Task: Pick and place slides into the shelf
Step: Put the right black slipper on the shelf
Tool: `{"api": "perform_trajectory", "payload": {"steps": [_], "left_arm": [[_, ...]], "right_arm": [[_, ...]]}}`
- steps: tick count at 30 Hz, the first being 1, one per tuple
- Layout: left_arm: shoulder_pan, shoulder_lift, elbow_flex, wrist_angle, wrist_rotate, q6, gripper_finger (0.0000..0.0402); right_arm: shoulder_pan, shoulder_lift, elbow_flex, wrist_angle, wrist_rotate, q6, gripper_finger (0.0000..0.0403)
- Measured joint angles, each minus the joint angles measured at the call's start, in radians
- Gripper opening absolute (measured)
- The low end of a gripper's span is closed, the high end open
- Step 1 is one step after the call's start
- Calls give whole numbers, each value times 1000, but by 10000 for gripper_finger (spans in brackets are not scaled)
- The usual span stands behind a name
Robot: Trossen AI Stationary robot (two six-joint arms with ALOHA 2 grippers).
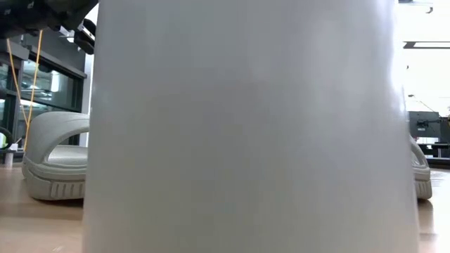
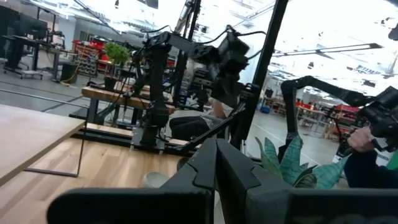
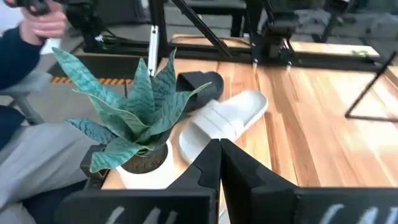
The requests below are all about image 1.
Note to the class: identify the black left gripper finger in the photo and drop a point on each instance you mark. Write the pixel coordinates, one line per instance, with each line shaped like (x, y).
(86, 38)

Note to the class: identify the grey slide sandal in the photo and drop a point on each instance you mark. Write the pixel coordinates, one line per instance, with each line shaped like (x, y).
(52, 175)
(422, 175)

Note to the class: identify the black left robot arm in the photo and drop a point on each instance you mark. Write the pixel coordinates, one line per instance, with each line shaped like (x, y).
(21, 14)

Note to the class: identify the black framed glass window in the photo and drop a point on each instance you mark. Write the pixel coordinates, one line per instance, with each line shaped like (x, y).
(52, 88)

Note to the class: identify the white plant pot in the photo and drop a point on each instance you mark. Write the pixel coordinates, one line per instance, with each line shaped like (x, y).
(246, 140)

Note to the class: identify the black ceiling track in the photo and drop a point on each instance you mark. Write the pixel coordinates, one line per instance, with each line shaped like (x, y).
(407, 45)

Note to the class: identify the black robot workstation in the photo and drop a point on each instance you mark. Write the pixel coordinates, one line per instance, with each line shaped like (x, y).
(422, 124)

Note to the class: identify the short white post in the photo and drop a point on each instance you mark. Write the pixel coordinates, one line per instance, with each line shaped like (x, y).
(8, 158)

